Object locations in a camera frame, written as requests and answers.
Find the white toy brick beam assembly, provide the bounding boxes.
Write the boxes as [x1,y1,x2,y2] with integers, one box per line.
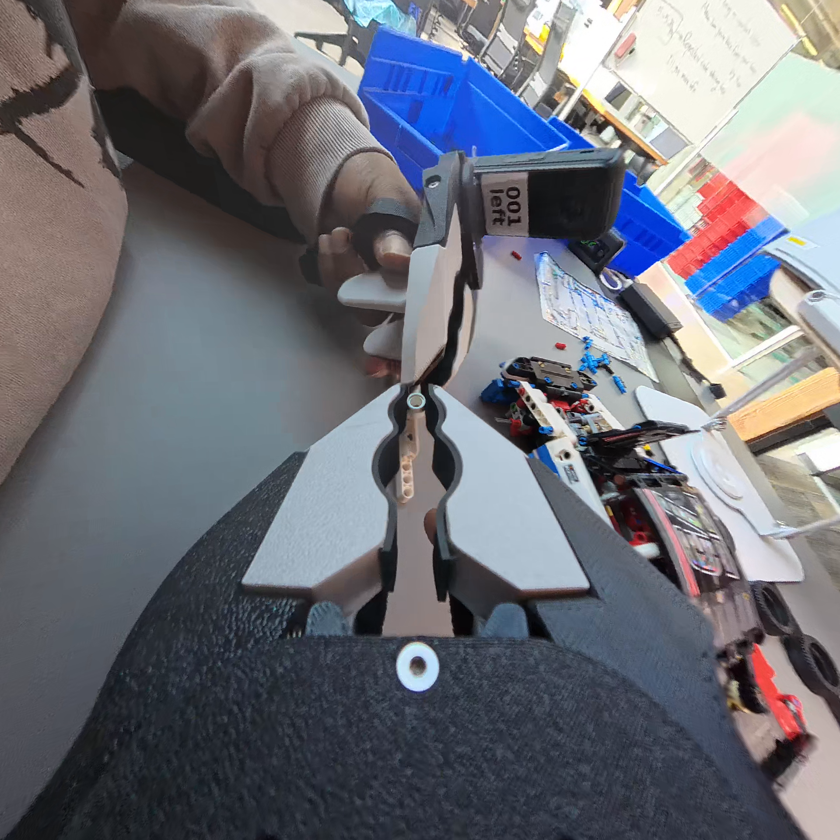
[394,392,427,505]

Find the shiny sticker sheet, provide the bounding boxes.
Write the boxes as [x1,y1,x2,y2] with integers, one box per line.
[535,251,659,383]

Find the building instruction booklet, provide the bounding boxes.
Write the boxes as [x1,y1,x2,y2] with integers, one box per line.
[764,213,840,368]

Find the teal plastic bag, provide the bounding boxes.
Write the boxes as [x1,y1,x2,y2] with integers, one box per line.
[344,0,417,37]

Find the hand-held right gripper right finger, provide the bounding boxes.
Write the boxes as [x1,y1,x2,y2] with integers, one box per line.
[427,386,591,637]

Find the stack of small blue bins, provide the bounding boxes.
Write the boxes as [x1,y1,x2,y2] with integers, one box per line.
[686,217,788,322]

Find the toy brick race car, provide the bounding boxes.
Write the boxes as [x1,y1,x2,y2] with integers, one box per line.
[481,356,818,785]

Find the person's left forearm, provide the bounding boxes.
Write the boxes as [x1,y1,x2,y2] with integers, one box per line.
[66,0,398,240]

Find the black power cable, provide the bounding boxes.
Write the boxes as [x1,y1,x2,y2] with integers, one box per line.
[669,335,726,398]

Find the person's left hand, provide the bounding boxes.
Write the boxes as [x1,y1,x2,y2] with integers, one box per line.
[314,153,424,293]

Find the small black electronic box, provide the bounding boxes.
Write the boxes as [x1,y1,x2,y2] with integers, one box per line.
[567,230,627,273]

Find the large wall whiteboard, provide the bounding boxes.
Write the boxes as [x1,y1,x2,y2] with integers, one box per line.
[604,0,808,142]

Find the light wooden board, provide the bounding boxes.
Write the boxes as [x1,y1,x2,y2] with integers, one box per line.
[728,367,840,454]

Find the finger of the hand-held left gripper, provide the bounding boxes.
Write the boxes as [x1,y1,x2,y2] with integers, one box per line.
[400,213,465,386]
[420,287,478,388]

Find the blue bin with marker label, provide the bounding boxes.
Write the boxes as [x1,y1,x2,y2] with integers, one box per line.
[357,26,572,191]

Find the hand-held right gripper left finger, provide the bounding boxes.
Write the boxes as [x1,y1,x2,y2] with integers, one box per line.
[241,386,403,635]

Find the stack of red bins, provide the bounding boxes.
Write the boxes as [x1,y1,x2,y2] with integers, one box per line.
[666,171,765,280]

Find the black chair armrest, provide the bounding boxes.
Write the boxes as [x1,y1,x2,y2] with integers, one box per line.
[95,85,309,242]

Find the person's beige sweatshirt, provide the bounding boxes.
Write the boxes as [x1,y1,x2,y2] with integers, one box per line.
[0,0,130,487]

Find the pile of blue toy pins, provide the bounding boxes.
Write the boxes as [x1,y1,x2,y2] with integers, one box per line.
[577,336,627,395]

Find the wooden background table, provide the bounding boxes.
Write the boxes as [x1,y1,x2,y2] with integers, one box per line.
[525,26,670,165]

